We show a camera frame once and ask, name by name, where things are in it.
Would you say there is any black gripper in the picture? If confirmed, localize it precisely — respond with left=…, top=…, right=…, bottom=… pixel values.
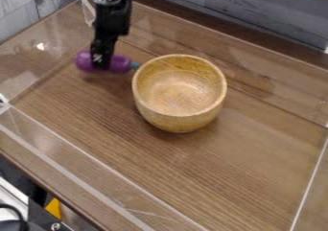
left=91, top=0, right=133, bottom=69

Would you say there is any purple toy eggplant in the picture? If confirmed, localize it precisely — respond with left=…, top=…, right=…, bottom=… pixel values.
left=75, top=50, right=141, bottom=73

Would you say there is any light wooden bowl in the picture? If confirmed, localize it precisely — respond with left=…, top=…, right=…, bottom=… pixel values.
left=133, top=54, right=226, bottom=133

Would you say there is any black device with yellow label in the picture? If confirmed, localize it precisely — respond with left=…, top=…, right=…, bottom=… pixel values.
left=24, top=196, right=104, bottom=231

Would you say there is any clear acrylic corner bracket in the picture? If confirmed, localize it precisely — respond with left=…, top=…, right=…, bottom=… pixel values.
left=80, top=0, right=96, bottom=27

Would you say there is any clear acrylic tray wall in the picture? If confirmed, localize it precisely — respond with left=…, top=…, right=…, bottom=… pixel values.
left=0, top=94, right=209, bottom=231

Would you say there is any black cable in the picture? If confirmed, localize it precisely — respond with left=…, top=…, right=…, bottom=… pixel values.
left=0, top=203, right=31, bottom=231

